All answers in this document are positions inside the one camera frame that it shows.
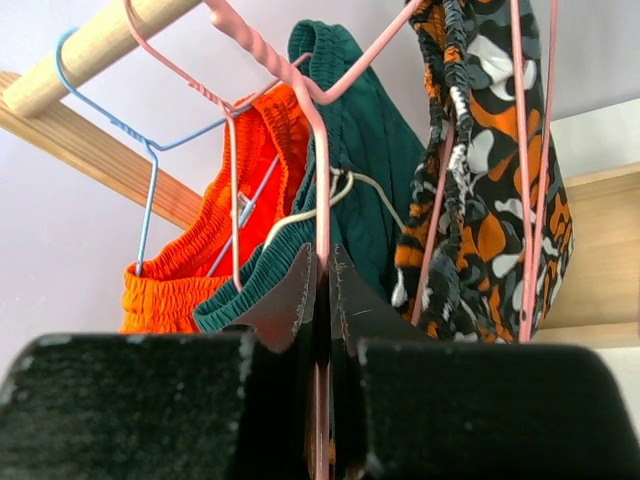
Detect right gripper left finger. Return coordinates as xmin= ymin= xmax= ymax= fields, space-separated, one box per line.
xmin=1 ymin=245 xmax=317 ymax=479

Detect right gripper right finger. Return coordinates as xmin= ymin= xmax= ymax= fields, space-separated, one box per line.
xmin=329 ymin=246 xmax=639 ymax=479

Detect orange black patterned shorts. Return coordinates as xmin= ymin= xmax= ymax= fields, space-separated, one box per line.
xmin=390 ymin=0 xmax=576 ymax=346

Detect teal green shorts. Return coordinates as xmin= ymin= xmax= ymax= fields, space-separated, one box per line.
xmin=193 ymin=20 xmax=424 ymax=332

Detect blue hanger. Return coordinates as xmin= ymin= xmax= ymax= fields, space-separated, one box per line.
xmin=54 ymin=28 xmax=279 ymax=276

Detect pink hanger of patterned shorts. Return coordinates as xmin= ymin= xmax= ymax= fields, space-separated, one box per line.
xmin=409 ymin=0 xmax=560 ymax=344

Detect pink hanger of teal shorts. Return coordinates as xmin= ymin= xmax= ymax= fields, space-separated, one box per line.
xmin=122 ymin=0 xmax=426 ymax=480

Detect wooden clothes rack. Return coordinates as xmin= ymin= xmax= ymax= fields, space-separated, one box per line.
xmin=1 ymin=1 xmax=639 ymax=349

